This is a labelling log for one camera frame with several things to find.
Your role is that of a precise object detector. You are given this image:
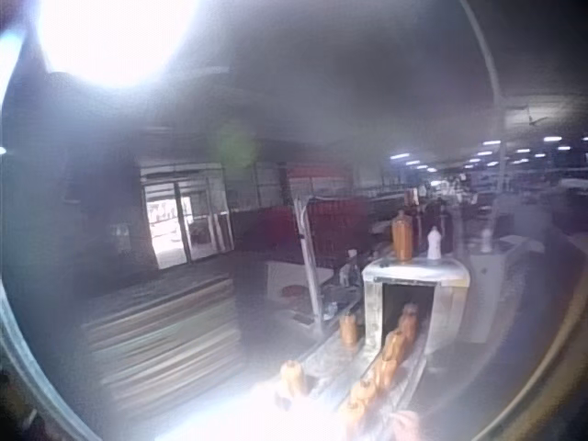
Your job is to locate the person's right hand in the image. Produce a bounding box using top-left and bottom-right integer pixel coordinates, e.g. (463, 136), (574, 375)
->
(392, 410), (423, 441)

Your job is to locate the grey conveyor belt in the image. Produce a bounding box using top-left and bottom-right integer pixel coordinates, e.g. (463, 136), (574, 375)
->
(293, 293), (429, 441)

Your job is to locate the white shrink tunnel machine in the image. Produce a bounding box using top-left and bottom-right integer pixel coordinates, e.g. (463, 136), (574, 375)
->
(361, 254), (473, 356)

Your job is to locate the clear plastic bottle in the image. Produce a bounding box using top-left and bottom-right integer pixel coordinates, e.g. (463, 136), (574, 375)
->
(341, 249), (363, 287)

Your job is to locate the white plastic bottle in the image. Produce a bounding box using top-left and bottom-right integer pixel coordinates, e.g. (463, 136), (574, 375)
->
(425, 225), (445, 260)

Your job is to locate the white table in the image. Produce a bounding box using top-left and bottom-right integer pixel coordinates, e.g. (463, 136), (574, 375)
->
(265, 259), (335, 305)

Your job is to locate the tall orange bottle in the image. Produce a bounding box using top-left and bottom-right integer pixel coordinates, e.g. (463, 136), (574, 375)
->
(390, 209), (415, 264)

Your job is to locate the stack of cardboard sheets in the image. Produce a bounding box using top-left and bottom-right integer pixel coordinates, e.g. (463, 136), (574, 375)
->
(79, 269), (243, 417)

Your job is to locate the row of ceiling lights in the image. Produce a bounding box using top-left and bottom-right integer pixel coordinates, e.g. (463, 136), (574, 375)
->
(389, 133), (588, 175)

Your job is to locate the glass door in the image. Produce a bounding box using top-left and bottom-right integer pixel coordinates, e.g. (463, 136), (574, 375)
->
(140, 176), (232, 271)

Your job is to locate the ceiling fan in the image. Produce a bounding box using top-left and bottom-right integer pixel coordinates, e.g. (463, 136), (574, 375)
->
(513, 104), (551, 129)

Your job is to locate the bright ceiling lamp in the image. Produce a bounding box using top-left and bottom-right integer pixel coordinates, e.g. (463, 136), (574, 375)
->
(35, 0), (204, 89)

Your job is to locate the white metal frame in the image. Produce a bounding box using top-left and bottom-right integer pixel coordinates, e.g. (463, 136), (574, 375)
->
(292, 196), (333, 337)

